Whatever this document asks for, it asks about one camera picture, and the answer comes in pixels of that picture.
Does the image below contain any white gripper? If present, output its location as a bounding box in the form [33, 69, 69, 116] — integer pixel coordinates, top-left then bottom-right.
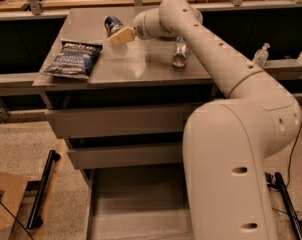
[108, 8, 175, 46]

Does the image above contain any blue pepsi can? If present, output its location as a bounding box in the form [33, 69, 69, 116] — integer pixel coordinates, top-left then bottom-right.
[104, 16, 124, 37]

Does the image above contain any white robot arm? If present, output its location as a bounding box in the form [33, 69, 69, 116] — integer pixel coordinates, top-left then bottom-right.
[131, 0, 302, 240]

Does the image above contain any grey top drawer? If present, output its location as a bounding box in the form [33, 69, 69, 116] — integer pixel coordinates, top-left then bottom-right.
[46, 104, 192, 138]

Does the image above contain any grey drawer cabinet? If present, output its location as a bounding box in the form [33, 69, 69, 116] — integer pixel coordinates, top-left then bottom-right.
[32, 5, 225, 240]

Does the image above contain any grey middle drawer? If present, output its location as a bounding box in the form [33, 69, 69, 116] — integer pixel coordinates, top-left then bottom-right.
[68, 143, 182, 169]

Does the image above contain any grey open bottom drawer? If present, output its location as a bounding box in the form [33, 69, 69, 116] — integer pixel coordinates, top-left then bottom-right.
[85, 164, 194, 240]

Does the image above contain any clear plastic water bottle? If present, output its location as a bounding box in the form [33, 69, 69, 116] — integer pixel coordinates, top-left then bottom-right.
[172, 37, 188, 68]

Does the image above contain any blue vinegar chips bag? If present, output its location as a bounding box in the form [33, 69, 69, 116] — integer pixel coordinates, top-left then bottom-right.
[44, 41, 103, 80]

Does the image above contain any clear hand sanitizer bottle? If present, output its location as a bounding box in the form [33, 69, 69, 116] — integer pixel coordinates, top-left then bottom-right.
[253, 43, 270, 67]

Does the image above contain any black bar on floor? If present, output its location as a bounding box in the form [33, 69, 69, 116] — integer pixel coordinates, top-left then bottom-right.
[27, 150, 61, 229]

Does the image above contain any brown cardboard box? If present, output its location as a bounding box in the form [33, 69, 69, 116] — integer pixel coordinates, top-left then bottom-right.
[0, 171, 28, 240]

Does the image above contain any grey metal shelf rail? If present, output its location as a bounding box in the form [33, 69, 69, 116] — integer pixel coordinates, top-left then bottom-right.
[0, 59, 302, 97]

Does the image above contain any black cable right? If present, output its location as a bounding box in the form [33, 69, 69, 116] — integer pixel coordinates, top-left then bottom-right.
[285, 80, 302, 188]

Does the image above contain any black rail right floor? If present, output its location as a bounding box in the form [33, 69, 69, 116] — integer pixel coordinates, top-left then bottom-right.
[265, 172, 302, 240]

